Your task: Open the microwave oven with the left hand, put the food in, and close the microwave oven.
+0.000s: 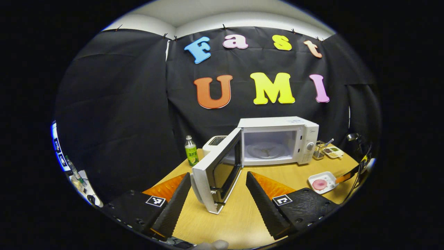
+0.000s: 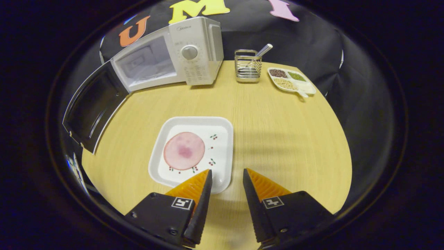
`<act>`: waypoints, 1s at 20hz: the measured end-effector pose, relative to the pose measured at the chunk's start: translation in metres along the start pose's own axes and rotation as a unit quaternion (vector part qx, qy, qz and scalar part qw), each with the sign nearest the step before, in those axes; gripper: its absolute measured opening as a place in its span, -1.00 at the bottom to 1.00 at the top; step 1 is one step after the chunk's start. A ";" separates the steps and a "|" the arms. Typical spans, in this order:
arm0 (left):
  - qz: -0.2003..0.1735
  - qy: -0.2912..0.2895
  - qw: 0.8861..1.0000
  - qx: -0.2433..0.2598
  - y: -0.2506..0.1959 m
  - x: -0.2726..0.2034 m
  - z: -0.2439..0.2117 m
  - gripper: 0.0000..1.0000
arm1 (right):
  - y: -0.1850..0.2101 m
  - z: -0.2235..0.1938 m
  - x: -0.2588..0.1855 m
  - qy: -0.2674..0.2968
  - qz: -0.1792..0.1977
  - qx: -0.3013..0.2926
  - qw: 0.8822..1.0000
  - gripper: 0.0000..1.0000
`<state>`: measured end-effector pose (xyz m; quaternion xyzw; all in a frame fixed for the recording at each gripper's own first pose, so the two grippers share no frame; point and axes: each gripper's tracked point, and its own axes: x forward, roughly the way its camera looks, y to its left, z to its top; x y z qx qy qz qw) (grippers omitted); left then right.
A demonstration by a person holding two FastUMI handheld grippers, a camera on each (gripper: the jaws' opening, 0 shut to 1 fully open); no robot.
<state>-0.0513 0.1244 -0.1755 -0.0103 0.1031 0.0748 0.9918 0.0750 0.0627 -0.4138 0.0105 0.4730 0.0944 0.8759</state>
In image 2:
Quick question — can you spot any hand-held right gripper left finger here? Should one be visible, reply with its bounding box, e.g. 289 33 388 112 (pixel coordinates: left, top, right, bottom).
125 169 213 248

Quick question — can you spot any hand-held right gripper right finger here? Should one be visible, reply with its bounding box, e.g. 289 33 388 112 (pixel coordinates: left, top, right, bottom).
243 168 335 249

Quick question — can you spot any white square plate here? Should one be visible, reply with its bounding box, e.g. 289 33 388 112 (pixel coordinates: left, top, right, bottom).
148 116 234 194

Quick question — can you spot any pink ham slice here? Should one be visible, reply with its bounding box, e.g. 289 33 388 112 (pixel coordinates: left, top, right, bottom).
163 132 205 170

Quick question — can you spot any white microwave oven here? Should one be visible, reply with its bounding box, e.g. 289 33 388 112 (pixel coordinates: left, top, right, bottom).
62 17 224 154

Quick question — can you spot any black backdrop cloth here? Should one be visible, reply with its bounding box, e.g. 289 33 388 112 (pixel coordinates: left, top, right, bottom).
59 0 406 216

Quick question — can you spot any metal wire utensil holder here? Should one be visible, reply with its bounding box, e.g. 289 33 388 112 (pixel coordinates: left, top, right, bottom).
234 49 262 83

